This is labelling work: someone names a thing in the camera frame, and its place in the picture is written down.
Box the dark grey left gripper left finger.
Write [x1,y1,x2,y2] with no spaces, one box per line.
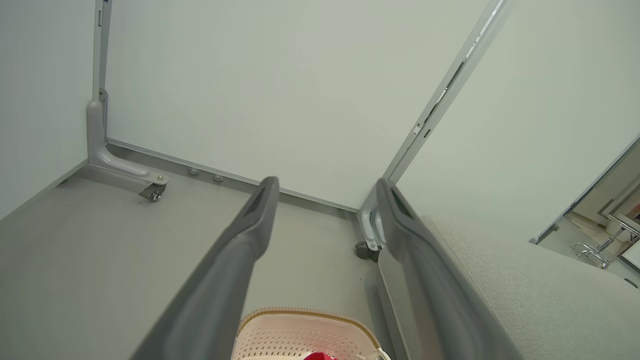
[129,176,280,360]

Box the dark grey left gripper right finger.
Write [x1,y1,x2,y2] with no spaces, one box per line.
[376,178,524,360]

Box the grey fabric sofa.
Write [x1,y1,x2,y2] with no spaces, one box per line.
[377,215,640,360]

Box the black swivel caster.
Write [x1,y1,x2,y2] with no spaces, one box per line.
[355,241,381,263]

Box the grey partition foot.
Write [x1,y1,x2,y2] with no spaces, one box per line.
[374,210,387,246]
[87,87,170,187]
[357,192,383,251]

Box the cream perforated laundry basket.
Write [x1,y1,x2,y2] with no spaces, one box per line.
[232,306,392,360]

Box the grey swivel caster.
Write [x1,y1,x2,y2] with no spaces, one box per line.
[139,182,168,202]

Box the chrome stool base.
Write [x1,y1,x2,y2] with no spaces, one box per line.
[570,214,640,271]

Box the grey partition bottom rail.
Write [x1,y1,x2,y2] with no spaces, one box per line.
[105,137,361,213]

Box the grey aluminium partition post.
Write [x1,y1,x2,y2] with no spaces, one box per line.
[382,0,508,186]
[92,0,112,103]
[530,135,640,246]

